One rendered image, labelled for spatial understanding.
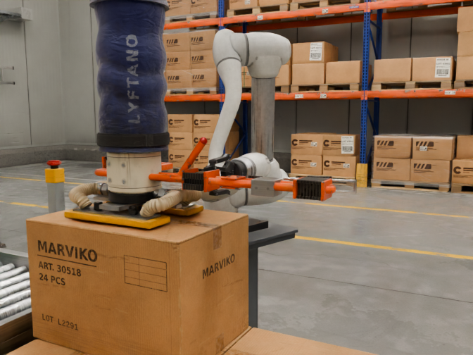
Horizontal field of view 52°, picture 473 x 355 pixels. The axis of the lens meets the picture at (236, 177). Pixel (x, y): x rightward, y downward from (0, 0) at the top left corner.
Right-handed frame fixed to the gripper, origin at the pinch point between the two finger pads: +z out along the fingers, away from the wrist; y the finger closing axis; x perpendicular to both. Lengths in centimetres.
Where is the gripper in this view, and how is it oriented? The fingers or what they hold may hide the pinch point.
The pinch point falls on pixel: (205, 179)
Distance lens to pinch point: 145.2
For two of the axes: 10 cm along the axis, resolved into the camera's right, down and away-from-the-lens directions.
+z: -4.6, 1.3, -8.8
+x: -8.9, -0.6, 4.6
